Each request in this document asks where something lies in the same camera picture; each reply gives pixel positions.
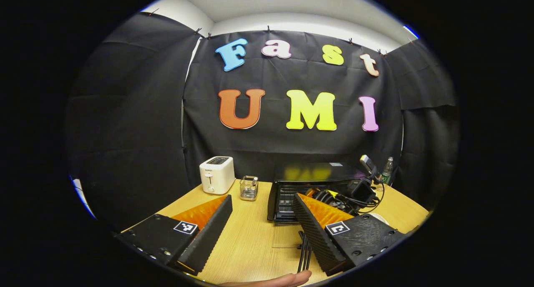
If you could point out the clear plastic water bottle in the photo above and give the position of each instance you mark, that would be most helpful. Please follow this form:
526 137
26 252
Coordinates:
387 172

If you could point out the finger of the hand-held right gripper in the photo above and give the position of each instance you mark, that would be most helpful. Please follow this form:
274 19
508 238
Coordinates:
322 196

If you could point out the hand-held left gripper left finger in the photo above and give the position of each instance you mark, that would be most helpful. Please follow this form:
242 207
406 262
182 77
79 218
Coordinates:
210 235

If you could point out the black electric oven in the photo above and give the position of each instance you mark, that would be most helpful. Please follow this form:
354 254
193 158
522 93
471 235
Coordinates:
308 172

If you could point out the black backdrop cloth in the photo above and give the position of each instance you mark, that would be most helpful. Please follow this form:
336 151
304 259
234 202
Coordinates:
292 145

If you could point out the white toaster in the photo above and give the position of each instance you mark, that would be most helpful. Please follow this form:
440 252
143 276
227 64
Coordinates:
217 176

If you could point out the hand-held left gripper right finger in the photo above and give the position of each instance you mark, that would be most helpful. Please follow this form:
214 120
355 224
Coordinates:
315 235

